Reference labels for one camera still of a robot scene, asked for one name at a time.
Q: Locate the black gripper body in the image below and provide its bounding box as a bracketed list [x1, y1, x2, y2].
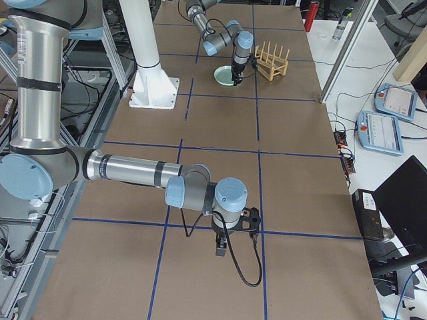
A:
[211, 220, 238, 239]
[232, 61, 246, 74]

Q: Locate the mint green plate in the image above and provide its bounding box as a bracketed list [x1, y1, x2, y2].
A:
[213, 65, 237, 87]

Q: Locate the wooden dish rack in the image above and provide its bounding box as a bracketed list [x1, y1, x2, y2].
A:
[254, 41, 290, 81]

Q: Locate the red cylinder bottle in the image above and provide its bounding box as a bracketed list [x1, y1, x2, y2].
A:
[304, 1, 320, 33]

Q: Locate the clear water bottle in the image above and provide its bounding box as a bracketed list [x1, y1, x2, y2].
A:
[332, 7, 354, 41]

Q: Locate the orange black power strip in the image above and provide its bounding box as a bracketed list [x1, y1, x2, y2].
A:
[334, 129, 356, 175]

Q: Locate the black box device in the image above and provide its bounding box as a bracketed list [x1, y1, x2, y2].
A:
[352, 189, 384, 241]

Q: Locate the near blue teach pendant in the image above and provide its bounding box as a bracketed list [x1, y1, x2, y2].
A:
[357, 111, 404, 156]

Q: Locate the blue teach pendant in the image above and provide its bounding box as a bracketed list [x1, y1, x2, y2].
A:
[374, 83, 416, 121]
[357, 111, 404, 156]

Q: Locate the far blue teach pendant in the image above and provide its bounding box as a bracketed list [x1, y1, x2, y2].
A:
[374, 83, 416, 121]

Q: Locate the black laptop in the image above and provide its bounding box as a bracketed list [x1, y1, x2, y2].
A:
[370, 155, 426, 277]

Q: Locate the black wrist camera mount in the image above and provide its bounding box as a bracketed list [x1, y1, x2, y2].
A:
[248, 56, 258, 71]

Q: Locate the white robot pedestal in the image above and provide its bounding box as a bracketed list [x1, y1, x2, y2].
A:
[119, 0, 179, 109]

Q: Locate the aluminium frame post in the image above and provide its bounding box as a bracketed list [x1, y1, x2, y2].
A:
[319, 0, 378, 103]

